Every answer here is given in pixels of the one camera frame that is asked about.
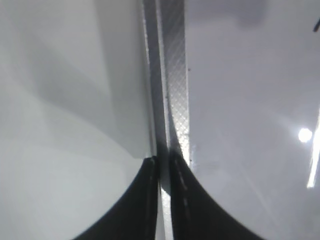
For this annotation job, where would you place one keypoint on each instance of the white whiteboard with grey frame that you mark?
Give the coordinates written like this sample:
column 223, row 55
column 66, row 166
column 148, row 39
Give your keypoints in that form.
column 235, row 90

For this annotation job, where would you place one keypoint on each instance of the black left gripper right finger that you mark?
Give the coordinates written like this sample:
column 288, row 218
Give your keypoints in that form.
column 194, row 214

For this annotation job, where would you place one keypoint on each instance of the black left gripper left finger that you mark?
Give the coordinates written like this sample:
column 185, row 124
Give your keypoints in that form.
column 134, row 215

